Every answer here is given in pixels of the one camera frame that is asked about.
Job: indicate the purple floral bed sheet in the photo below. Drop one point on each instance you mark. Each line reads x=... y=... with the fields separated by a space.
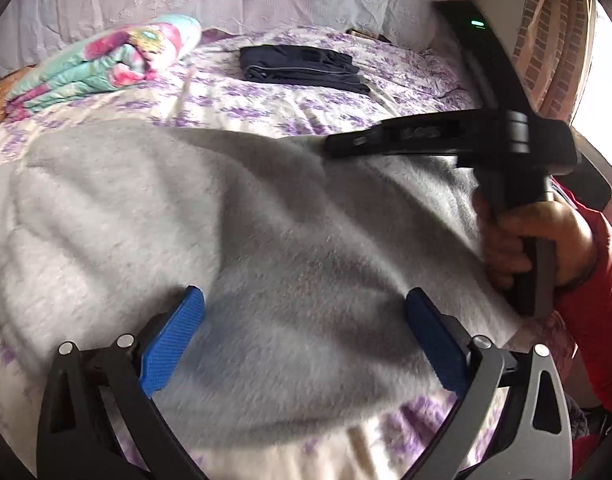
x=286 y=105

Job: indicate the folded colourful floral quilt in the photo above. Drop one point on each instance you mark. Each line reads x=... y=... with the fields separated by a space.
x=111 y=60

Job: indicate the person's right forearm red sleeve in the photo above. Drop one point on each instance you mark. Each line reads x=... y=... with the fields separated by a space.
x=601 y=310

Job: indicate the person's right hand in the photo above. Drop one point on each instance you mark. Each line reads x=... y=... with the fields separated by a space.
x=561 y=240

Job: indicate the brick pattern curtain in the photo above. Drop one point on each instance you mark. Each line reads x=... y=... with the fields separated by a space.
x=551 y=50

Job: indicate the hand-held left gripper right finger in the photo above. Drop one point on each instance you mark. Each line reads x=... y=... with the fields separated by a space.
x=436 y=342

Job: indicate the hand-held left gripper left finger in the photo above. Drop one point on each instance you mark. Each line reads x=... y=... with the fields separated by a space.
x=173 y=342

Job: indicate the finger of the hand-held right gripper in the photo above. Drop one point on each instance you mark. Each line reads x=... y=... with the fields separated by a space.
x=386 y=135

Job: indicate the folded black pants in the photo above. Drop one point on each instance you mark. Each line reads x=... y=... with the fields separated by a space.
x=296 y=67

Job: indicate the grey fleece blanket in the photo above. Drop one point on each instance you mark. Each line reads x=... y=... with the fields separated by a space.
x=211 y=240

